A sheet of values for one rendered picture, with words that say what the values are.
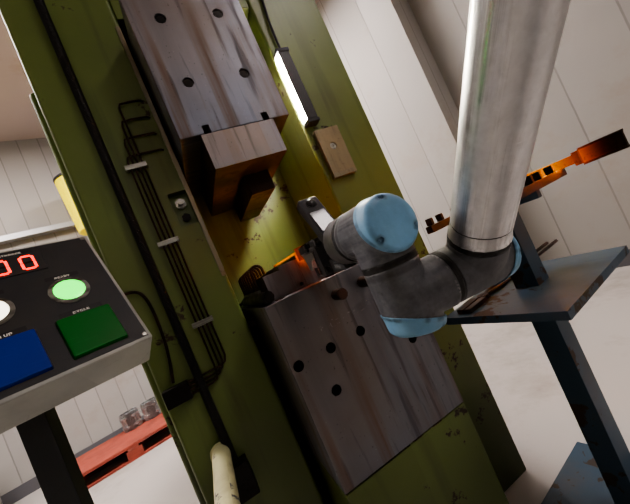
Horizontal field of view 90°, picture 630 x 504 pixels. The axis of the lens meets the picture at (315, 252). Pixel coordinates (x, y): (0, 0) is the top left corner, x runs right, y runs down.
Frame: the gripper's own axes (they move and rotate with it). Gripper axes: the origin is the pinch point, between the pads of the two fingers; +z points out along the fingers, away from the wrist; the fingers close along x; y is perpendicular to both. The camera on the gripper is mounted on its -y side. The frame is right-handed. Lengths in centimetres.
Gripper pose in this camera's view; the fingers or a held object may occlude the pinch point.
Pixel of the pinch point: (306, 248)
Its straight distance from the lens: 79.0
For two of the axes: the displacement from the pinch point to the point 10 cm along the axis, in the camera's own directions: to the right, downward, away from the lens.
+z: -3.4, 1.6, 9.3
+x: 8.5, -3.6, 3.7
